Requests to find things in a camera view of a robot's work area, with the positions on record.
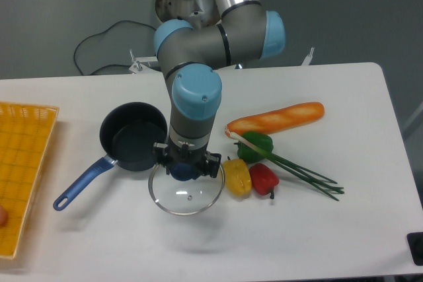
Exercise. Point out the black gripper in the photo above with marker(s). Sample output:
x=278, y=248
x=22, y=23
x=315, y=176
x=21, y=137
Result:
x=204, y=161

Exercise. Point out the glass lid with blue knob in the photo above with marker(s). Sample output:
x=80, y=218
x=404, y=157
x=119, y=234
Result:
x=184, y=198

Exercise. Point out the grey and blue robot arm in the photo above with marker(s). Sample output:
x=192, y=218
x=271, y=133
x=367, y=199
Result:
x=189, y=58

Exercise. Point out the yellow bell pepper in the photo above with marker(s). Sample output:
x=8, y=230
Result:
x=237, y=177

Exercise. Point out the green bell pepper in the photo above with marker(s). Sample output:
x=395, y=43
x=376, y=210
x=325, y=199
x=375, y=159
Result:
x=260, y=140

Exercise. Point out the red bell pepper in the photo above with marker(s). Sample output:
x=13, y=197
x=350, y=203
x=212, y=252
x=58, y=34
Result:
x=264, y=180

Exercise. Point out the orange baguette bread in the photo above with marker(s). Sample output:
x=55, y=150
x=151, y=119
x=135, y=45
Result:
x=277, y=120

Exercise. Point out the green onion stalk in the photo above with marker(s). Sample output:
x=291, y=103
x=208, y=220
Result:
x=325, y=185

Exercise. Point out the yellow woven basket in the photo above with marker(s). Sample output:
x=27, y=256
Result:
x=25, y=133

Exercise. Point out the small pink object in basket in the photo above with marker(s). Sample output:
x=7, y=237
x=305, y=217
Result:
x=3, y=216

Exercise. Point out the black object at table corner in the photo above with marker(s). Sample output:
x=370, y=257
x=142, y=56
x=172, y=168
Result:
x=415, y=244

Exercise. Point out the dark saucepan with blue handle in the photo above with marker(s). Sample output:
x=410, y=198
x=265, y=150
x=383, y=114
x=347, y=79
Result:
x=127, y=135

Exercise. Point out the white table clamp bracket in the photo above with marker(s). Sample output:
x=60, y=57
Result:
x=308, y=58

